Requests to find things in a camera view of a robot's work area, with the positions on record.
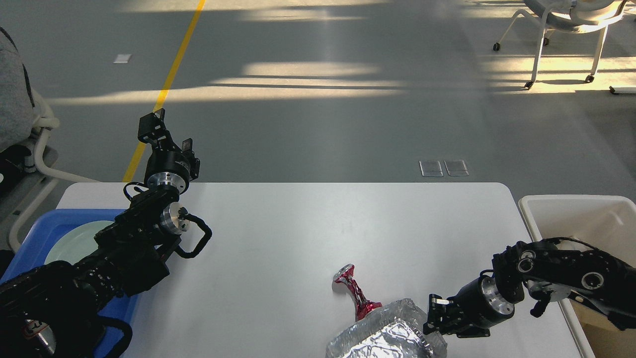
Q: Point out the left floor outlet plate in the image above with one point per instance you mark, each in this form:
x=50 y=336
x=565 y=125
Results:
x=431 y=168

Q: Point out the blue plastic tray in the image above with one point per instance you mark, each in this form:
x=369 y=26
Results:
x=46 y=231

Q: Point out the aluminium foil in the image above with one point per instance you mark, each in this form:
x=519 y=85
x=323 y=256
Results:
x=391 y=331

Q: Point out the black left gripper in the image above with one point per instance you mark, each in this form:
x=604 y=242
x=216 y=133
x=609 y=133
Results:
x=165 y=165

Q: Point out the white chair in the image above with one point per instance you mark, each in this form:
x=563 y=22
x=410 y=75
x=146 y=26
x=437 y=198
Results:
x=28 y=175
x=567 y=16

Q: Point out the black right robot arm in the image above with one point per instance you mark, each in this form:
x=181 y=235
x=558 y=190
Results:
x=592 y=277

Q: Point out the light green plate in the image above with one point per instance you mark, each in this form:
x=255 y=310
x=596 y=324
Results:
x=77 y=244

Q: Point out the white chair left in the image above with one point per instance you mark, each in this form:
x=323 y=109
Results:
x=28 y=175

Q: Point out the crushed red soda can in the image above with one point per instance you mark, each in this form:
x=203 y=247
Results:
x=364 y=306

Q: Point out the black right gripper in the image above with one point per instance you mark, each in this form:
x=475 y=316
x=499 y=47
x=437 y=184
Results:
x=476 y=308

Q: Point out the right floor outlet plate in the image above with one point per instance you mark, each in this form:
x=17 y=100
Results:
x=456 y=168

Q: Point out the white chair top right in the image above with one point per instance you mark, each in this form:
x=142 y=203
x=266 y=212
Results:
x=567 y=16

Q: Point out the floor outlet plate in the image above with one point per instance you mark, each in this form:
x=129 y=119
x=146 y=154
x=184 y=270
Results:
x=456 y=168
x=431 y=168

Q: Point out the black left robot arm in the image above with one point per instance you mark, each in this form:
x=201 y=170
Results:
x=53 y=311

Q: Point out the brown paper bag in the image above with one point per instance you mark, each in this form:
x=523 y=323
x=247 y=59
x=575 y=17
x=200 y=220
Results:
x=605 y=339

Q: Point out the white plastic bin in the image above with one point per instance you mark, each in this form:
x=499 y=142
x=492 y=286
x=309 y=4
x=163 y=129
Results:
x=604 y=221

